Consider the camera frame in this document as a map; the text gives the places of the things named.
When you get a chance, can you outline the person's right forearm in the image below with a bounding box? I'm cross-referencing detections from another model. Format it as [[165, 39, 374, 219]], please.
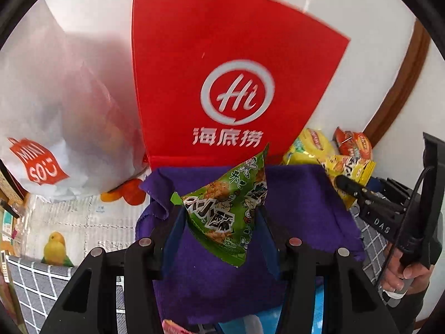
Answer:
[[400, 282, 432, 324]]

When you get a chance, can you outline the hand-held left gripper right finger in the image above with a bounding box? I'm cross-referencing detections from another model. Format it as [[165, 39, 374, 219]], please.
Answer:
[[257, 205, 400, 334]]

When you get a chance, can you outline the yellow snack packet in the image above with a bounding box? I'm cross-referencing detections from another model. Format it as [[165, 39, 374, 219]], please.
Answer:
[[318, 155, 377, 211]]

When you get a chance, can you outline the pink packet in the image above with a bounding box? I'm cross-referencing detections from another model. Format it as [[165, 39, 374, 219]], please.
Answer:
[[163, 318, 195, 334]]

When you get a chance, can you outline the white plastic bag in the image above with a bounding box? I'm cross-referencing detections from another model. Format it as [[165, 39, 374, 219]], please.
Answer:
[[0, 0, 150, 202]]

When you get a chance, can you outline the black cable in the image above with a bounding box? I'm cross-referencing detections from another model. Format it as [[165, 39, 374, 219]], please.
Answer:
[[377, 167, 437, 293]]

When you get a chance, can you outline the grey checked bedsheet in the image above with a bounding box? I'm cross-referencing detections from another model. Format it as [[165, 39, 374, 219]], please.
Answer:
[[7, 202, 393, 334]]

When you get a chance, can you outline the person's right hand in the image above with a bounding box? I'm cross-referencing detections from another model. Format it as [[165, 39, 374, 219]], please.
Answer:
[[382, 249, 432, 293]]

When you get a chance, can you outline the yellow chips bag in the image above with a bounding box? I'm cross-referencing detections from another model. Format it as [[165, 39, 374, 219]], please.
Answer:
[[281, 128, 336, 166]]

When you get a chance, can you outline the purple cloth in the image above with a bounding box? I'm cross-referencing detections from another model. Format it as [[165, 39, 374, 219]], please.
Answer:
[[135, 164, 365, 326]]

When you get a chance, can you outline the blue tissue pack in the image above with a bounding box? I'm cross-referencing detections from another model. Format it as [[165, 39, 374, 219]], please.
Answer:
[[214, 278, 327, 334]]

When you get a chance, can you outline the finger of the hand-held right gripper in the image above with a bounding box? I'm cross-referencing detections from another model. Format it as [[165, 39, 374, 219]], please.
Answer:
[[334, 175, 374, 202]]

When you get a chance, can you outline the brown wooden door frame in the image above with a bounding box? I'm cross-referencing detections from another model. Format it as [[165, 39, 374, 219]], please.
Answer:
[[362, 17, 432, 143]]

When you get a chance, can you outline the red chips bag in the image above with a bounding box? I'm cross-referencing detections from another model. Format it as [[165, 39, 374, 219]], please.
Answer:
[[334, 127, 373, 161]]

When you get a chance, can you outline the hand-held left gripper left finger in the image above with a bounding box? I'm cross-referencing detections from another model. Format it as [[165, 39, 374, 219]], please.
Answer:
[[45, 203, 188, 334]]

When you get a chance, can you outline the green snack packet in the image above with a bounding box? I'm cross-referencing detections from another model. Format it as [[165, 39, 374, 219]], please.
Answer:
[[170, 143, 270, 268]]

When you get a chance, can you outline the red paper bag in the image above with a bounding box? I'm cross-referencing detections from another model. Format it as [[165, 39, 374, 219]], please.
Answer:
[[131, 0, 351, 168]]

